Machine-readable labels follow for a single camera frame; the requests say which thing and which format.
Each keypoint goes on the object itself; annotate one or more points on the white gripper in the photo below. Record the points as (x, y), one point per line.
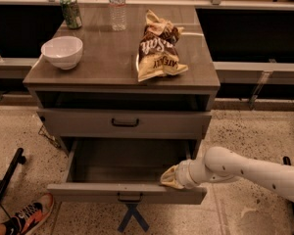
(182, 174)

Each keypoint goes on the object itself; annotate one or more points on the grey drawer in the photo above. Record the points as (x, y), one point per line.
(125, 171)
(125, 124)

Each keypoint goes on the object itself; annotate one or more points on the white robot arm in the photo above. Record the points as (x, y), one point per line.
(219, 164)

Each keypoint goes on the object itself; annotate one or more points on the grey top drawer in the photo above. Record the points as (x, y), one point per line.
(125, 124)

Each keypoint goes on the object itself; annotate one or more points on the blue tape cross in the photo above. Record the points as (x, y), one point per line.
(133, 212)

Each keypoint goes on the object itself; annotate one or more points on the brown chip bag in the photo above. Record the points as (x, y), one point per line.
(157, 55)

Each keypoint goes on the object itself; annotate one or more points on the orange black sneaker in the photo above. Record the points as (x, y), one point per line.
(32, 216)

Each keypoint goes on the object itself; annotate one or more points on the black left stand leg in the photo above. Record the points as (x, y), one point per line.
(18, 159)

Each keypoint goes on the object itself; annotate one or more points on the white bowl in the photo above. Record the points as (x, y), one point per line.
(63, 52)

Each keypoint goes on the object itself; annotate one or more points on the green soda can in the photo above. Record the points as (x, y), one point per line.
(71, 13)

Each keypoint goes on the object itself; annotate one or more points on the clear plastic water bottle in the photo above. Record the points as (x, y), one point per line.
(117, 14)

